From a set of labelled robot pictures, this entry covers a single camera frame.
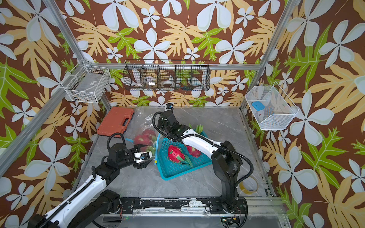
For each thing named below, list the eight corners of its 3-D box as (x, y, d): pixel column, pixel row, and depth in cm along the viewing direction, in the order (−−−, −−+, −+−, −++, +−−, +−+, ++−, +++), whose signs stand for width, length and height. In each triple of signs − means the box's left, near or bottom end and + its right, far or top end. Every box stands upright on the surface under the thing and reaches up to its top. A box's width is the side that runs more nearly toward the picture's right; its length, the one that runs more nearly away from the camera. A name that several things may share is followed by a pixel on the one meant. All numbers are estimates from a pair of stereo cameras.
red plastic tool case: (99, 137, 103) (96, 133, 99) (110, 110, 119) (108, 107, 116) (126, 137, 103) (124, 133, 99) (134, 110, 119) (132, 107, 116)
